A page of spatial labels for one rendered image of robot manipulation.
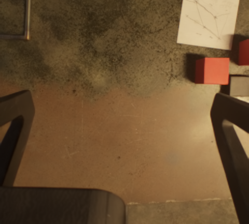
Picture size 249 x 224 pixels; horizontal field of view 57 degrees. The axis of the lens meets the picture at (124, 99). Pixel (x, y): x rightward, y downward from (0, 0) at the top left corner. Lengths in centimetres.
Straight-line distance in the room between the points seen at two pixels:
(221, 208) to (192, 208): 18
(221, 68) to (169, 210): 123
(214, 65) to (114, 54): 18
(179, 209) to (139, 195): 108
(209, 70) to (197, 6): 13
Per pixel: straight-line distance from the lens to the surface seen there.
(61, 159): 48
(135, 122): 45
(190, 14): 48
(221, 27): 49
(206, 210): 161
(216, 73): 42
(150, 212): 155
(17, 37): 48
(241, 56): 49
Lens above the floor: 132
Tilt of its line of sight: 85 degrees down
